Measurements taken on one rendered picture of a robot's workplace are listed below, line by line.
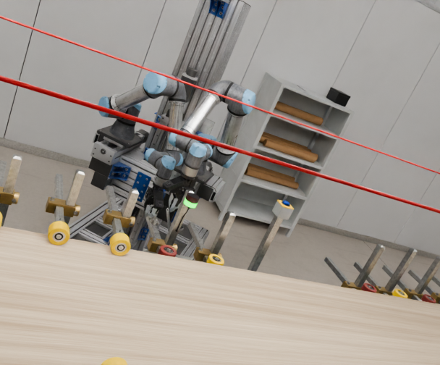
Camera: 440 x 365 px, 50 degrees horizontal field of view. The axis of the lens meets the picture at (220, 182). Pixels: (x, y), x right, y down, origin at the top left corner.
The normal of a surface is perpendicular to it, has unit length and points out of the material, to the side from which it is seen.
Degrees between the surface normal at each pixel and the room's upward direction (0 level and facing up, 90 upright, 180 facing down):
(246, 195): 90
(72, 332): 0
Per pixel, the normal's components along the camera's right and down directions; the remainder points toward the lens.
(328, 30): 0.26, 0.44
